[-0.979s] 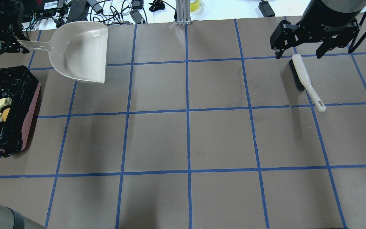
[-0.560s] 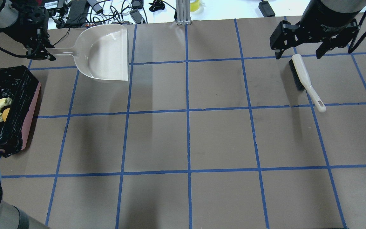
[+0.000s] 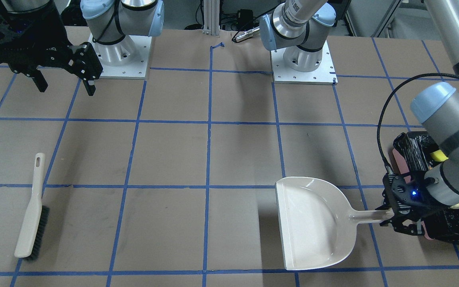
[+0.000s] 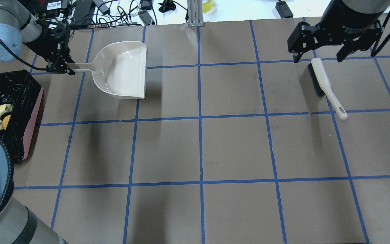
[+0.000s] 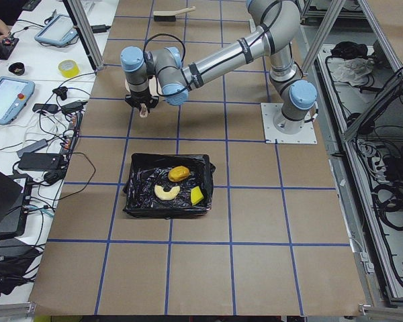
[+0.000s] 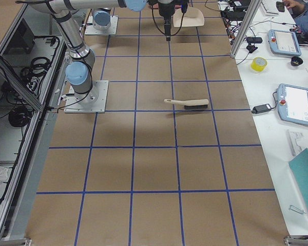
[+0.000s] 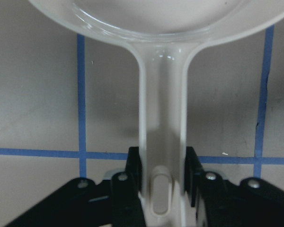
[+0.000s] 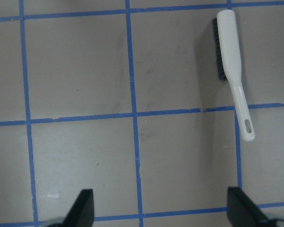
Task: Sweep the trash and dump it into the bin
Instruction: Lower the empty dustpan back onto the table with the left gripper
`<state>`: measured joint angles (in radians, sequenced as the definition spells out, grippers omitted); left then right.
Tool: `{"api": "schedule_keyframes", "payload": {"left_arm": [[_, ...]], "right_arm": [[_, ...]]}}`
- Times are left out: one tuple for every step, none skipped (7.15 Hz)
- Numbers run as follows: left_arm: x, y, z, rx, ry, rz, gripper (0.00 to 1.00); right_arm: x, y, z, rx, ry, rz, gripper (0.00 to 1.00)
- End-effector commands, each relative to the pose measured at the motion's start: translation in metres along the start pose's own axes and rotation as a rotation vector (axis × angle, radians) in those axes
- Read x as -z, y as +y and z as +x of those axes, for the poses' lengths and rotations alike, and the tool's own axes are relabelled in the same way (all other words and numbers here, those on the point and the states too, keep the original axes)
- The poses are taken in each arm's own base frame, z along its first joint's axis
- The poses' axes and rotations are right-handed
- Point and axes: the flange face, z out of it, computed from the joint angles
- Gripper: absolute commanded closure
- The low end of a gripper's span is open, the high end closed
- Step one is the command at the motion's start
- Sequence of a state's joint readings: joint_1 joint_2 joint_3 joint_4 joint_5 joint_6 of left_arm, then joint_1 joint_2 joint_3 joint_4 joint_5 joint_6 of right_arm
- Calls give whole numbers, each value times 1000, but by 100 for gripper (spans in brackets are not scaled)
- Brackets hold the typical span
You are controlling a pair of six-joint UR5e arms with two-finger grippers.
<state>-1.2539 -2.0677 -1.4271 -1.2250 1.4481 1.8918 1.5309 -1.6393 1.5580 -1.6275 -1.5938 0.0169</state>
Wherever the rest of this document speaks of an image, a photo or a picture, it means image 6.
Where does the aluminium frame post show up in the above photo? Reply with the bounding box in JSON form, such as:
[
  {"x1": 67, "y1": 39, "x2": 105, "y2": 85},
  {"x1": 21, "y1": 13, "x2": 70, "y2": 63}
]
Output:
[{"x1": 230, "y1": 0, "x2": 261, "y2": 58}]

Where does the black webcam clip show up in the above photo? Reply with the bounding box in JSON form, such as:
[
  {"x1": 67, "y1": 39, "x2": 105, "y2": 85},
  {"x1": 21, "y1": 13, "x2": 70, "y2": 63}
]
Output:
[{"x1": 246, "y1": 37, "x2": 262, "y2": 53}]

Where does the yellow tape roll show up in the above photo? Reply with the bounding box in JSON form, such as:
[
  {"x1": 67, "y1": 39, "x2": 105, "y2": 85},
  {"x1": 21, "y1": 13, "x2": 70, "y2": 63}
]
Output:
[{"x1": 251, "y1": 57, "x2": 267, "y2": 72}]

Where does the grey metal bracket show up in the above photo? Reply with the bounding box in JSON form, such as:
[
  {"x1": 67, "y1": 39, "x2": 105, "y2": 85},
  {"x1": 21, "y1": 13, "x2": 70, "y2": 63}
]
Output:
[{"x1": 287, "y1": 130, "x2": 305, "y2": 156}]

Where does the white keyboard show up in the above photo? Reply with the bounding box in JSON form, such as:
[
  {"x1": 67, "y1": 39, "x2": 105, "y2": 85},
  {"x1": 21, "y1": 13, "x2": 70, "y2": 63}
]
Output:
[{"x1": 260, "y1": 0, "x2": 279, "y2": 16}]

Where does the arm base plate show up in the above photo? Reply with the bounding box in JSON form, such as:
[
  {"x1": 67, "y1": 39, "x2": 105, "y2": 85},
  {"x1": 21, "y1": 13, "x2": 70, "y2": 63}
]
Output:
[
  {"x1": 85, "y1": 15, "x2": 119, "y2": 36},
  {"x1": 64, "y1": 80, "x2": 109, "y2": 113}
]

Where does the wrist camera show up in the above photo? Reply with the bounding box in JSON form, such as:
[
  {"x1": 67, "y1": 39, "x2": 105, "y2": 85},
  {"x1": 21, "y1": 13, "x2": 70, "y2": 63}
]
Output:
[{"x1": 178, "y1": 0, "x2": 189, "y2": 14}]

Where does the beige hand brush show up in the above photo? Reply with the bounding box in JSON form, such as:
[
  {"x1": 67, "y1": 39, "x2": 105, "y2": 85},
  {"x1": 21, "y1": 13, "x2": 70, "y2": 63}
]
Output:
[{"x1": 163, "y1": 99, "x2": 209, "y2": 110}]

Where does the black power brick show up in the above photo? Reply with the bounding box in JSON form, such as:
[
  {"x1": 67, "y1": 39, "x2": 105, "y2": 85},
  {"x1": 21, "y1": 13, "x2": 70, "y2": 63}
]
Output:
[{"x1": 251, "y1": 104, "x2": 272, "y2": 114}]

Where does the near teach pendant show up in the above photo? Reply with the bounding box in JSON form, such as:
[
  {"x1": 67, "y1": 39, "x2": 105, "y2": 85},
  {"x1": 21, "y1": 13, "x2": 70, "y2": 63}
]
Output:
[{"x1": 276, "y1": 84, "x2": 308, "y2": 126}]

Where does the far teach pendant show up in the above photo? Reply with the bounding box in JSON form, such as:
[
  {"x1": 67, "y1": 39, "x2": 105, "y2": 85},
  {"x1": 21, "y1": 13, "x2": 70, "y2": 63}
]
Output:
[{"x1": 267, "y1": 29, "x2": 302, "y2": 56}]

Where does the person in blue shirt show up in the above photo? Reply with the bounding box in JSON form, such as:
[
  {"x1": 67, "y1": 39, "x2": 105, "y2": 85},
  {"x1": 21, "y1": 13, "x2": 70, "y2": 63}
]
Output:
[{"x1": 282, "y1": 1, "x2": 308, "y2": 34}]

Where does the beige plastic dustpan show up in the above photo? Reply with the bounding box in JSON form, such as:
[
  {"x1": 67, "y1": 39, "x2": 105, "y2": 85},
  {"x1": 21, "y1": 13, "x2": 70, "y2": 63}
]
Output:
[{"x1": 173, "y1": 6, "x2": 205, "y2": 28}]

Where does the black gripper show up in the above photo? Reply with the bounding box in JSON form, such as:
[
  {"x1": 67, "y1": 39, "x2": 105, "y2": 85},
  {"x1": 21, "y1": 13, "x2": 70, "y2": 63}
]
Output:
[{"x1": 158, "y1": 0, "x2": 175, "y2": 41}]

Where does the teach pendant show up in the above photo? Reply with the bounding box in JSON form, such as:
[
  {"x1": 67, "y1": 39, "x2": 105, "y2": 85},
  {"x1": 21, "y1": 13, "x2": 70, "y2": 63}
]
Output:
[
  {"x1": 267, "y1": 29, "x2": 302, "y2": 56},
  {"x1": 276, "y1": 84, "x2": 308, "y2": 126}
]

